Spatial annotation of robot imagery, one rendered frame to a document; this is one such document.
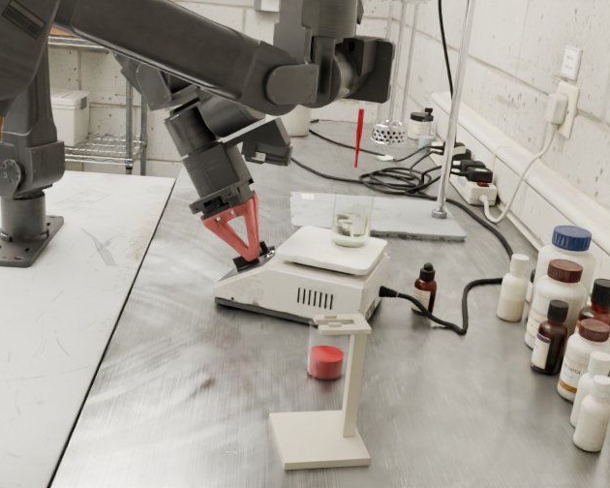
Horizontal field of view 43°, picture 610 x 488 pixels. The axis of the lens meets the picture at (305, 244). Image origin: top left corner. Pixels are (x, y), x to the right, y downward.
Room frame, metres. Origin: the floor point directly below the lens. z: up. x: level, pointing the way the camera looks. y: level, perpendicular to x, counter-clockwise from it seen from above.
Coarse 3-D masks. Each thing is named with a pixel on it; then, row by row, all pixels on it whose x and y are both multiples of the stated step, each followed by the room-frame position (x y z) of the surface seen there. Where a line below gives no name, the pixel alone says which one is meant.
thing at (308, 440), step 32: (320, 320) 0.63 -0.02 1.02; (352, 320) 0.63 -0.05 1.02; (352, 352) 0.62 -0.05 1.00; (352, 384) 0.63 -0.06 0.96; (288, 416) 0.65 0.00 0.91; (320, 416) 0.66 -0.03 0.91; (352, 416) 0.63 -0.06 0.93; (288, 448) 0.60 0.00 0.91; (320, 448) 0.60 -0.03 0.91; (352, 448) 0.61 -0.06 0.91
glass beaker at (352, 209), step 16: (336, 192) 0.93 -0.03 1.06; (352, 192) 0.96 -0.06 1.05; (368, 192) 0.95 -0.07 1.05; (336, 208) 0.93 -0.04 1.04; (352, 208) 0.91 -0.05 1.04; (368, 208) 0.92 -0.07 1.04; (336, 224) 0.92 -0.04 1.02; (352, 224) 0.91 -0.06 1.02; (368, 224) 0.92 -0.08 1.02; (336, 240) 0.92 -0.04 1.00; (352, 240) 0.91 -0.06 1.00; (368, 240) 0.93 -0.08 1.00
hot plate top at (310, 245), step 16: (288, 240) 0.93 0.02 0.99; (304, 240) 0.94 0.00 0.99; (320, 240) 0.94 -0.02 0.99; (288, 256) 0.88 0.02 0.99; (304, 256) 0.88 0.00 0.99; (320, 256) 0.89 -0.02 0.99; (336, 256) 0.89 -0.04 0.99; (352, 256) 0.90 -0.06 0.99; (368, 256) 0.90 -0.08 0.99; (352, 272) 0.86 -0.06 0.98; (368, 272) 0.86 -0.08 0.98
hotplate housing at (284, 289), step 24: (264, 264) 0.90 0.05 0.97; (288, 264) 0.89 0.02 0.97; (384, 264) 0.94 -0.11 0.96; (216, 288) 0.90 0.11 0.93; (240, 288) 0.90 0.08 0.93; (264, 288) 0.89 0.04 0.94; (288, 288) 0.88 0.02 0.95; (312, 288) 0.87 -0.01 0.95; (336, 288) 0.86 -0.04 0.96; (360, 288) 0.85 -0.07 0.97; (384, 288) 0.93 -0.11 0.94; (264, 312) 0.89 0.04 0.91; (288, 312) 0.88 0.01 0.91; (312, 312) 0.87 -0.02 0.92; (336, 312) 0.86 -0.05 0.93; (360, 312) 0.85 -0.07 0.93
